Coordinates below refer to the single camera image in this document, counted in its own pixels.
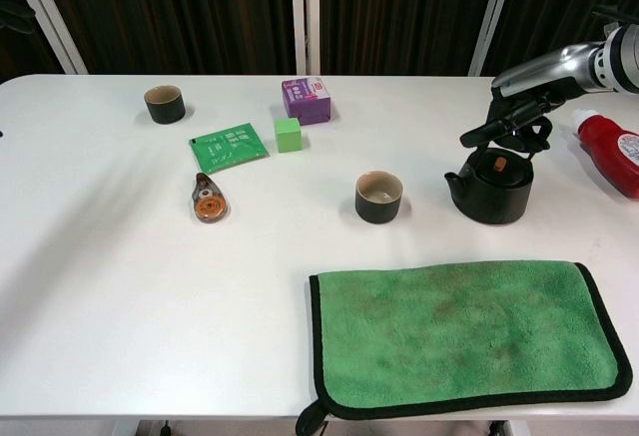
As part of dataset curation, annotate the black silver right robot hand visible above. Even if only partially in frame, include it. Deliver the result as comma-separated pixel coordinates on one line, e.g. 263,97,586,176
458,42,607,155

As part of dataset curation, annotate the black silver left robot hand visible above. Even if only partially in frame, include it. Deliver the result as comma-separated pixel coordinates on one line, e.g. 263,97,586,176
0,0,36,34

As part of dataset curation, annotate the black teapot with handle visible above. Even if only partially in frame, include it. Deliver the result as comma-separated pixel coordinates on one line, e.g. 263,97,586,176
443,131,550,226

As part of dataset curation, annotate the dark cup beige inside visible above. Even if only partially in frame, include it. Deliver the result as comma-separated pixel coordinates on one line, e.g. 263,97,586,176
143,85,187,125
354,170,404,223

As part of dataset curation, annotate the red squeeze bottle white cap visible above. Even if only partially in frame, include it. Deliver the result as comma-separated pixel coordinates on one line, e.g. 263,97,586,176
571,109,639,201

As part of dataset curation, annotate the dark pleated curtain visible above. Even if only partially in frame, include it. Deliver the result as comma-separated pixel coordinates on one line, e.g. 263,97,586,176
0,0,639,78

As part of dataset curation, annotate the purple cardboard box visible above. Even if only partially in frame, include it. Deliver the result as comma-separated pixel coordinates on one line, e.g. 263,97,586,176
281,78,333,126

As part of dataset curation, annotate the green tea sachet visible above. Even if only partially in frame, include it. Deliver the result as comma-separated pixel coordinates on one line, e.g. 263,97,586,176
188,122,271,175

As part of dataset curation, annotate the green cube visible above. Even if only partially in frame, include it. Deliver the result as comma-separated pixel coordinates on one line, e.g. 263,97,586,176
274,117,305,154

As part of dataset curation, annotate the orange correction tape dispenser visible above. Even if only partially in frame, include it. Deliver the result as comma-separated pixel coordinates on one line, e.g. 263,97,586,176
189,172,233,225

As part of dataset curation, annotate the green black-edged microfiber cloth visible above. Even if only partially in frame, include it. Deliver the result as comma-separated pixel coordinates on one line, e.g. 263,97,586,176
295,258,635,435

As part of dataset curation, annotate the white upright frame post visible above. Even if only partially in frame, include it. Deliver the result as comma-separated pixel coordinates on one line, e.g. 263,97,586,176
289,0,321,77

